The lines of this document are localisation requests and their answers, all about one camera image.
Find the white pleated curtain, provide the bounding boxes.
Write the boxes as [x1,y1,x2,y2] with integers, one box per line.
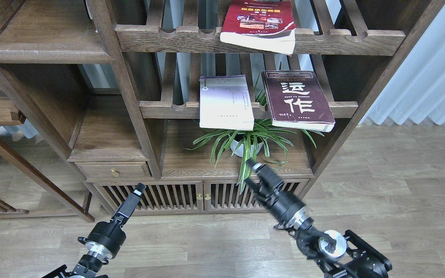
[363,5,445,125]

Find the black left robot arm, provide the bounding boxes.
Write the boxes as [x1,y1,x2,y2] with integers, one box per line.
[45,183,146,278]

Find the green spider plant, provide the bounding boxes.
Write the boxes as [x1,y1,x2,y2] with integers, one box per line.
[184,62,324,194]

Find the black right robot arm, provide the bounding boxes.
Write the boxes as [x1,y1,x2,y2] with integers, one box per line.
[246,159,392,278]

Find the red cover book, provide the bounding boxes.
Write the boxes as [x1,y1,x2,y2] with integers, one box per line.
[220,0,296,55]

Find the white plant pot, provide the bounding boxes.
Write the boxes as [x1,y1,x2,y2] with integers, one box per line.
[230,134,263,159]

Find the white lavender book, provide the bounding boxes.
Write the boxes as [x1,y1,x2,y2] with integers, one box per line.
[199,75,254,131]

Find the dark wooden bookshelf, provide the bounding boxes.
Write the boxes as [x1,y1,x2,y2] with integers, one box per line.
[0,0,445,214]

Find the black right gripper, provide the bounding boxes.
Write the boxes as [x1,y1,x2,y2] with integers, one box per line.
[244,159,311,232]

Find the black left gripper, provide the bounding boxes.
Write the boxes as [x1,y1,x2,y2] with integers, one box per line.
[78,183,146,260]

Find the maroon book white characters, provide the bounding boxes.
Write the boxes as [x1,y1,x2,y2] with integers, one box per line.
[262,70,335,132]

